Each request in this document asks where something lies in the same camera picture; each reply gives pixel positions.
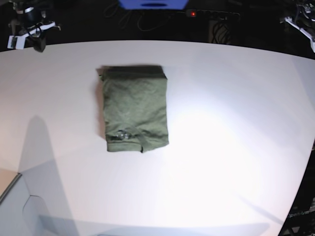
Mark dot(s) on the blue box at top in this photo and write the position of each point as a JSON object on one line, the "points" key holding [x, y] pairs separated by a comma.
{"points": [[153, 4]]}

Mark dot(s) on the white side panel board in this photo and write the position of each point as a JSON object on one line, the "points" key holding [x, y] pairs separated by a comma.
{"points": [[19, 214]]}

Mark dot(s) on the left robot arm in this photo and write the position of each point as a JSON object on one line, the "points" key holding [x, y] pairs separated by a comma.
{"points": [[300, 14]]}

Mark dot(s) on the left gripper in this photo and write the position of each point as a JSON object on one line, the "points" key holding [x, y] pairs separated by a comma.
{"points": [[301, 16]]}

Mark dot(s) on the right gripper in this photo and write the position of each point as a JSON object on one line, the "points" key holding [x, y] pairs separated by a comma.
{"points": [[35, 35]]}

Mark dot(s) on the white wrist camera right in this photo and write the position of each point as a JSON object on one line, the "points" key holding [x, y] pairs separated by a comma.
{"points": [[16, 42]]}

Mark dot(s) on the green t-shirt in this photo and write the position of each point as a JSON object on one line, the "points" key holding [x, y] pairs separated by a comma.
{"points": [[134, 107]]}

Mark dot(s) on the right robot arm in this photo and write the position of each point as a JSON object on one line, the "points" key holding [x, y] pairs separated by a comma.
{"points": [[30, 25]]}

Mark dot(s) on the black power strip red light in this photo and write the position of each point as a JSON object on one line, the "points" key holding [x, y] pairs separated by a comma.
{"points": [[212, 15]]}

